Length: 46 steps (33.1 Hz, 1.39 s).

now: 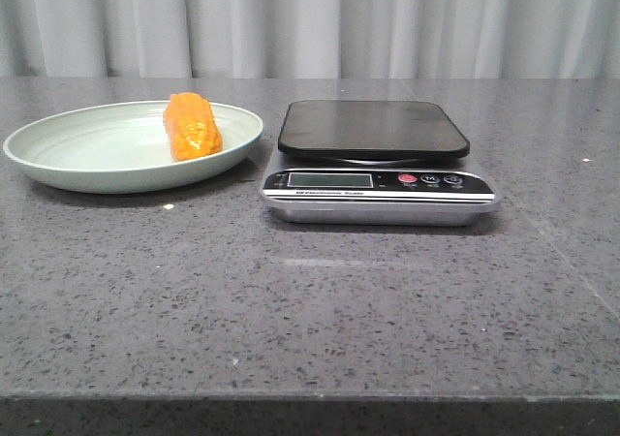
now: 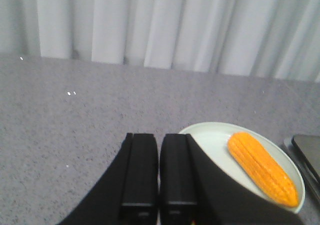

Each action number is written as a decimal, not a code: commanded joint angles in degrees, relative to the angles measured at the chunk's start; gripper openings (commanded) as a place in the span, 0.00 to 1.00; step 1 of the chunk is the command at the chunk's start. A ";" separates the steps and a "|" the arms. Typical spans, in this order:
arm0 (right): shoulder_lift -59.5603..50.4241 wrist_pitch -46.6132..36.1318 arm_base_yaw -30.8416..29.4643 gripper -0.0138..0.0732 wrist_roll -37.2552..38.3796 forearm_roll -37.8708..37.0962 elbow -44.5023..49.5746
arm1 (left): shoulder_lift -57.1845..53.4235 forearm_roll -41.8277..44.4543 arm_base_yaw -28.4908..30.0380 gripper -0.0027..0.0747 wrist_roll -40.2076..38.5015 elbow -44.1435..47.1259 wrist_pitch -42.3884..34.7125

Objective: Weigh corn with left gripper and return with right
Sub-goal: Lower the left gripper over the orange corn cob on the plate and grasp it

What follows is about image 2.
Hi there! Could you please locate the orange corn cob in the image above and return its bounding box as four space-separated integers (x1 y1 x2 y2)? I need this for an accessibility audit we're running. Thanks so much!
227 131 299 208

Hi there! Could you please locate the pale green plate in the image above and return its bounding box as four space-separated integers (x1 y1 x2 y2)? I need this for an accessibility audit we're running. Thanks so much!
179 121 306 214

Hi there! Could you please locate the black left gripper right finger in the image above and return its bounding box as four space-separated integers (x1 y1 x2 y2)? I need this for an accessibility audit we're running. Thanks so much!
160 133 303 225

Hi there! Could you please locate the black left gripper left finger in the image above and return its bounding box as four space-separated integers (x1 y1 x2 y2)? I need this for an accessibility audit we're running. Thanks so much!
60 133 159 225

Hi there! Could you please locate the white pleated curtain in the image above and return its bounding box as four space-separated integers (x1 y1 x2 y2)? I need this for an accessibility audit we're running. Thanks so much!
0 0 320 82

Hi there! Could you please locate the digital kitchen scale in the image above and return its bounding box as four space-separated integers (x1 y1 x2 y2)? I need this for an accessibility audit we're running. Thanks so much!
283 134 320 202

